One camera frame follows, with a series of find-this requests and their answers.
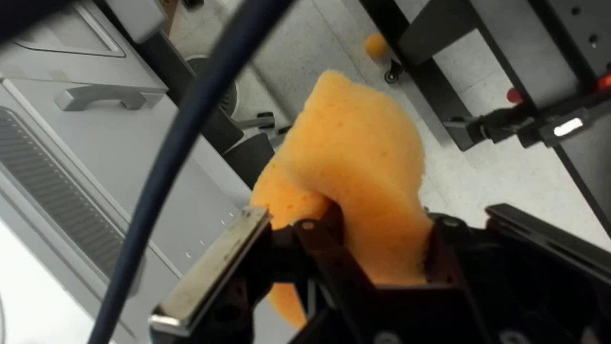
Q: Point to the orange sponge block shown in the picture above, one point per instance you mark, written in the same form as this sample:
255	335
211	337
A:
356	146

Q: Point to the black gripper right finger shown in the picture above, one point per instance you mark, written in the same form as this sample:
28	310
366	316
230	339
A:
471	280

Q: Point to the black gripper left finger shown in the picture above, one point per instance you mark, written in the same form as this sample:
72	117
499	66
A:
318	255

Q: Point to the small orange ball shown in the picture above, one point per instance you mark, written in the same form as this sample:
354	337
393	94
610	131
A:
375	47

